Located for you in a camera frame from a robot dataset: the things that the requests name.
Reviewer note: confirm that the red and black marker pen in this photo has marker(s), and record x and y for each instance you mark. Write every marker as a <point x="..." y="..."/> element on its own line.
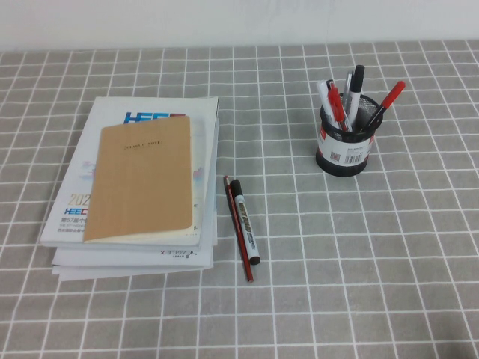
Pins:
<point x="393" y="93"/>

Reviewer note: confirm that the black mesh pen holder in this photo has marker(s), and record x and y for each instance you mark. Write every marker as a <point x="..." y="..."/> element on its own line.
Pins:
<point x="348" y="153"/>

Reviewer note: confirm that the white pen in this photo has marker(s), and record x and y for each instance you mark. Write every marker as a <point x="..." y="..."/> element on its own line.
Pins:
<point x="323" y="93"/>

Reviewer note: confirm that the red gel pen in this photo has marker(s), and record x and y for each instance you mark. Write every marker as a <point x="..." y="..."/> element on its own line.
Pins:
<point x="335" y="101"/>

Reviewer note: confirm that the thin black pen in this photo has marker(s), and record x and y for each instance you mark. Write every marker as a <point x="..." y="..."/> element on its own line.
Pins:
<point x="330" y="84"/>

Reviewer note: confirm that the silver pen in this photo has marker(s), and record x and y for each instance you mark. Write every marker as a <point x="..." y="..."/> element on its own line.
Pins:
<point x="348" y="84"/>

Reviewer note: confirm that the whiteboard marker with black caps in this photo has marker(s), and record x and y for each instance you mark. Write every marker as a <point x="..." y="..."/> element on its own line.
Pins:
<point x="245" y="220"/>

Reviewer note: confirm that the white printed leaflet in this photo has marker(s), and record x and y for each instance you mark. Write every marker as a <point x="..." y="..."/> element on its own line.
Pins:
<point x="198" y="149"/>

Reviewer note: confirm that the dark red pencil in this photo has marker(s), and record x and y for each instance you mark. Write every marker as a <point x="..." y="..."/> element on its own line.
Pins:
<point x="247" y="271"/>

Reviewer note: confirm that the brown kraft notebook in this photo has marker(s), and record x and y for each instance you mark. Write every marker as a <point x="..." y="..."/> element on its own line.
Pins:
<point x="142" y="179"/>

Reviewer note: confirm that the white AgileX booklet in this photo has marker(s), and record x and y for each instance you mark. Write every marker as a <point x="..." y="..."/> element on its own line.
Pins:
<point x="149" y="256"/>

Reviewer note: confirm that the grey checkered tablecloth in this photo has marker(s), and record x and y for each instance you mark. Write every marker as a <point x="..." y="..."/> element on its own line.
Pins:
<point x="337" y="261"/>

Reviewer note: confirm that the white HEEC catalogue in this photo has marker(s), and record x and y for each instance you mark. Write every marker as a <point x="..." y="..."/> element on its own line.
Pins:
<point x="108" y="108"/>

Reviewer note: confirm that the white marker with black cap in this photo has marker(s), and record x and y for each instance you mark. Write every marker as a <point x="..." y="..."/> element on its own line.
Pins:
<point x="358" y="76"/>

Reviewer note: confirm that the plain white booklet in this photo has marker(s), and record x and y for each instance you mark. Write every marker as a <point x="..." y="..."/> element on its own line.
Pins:
<point x="112" y="273"/>

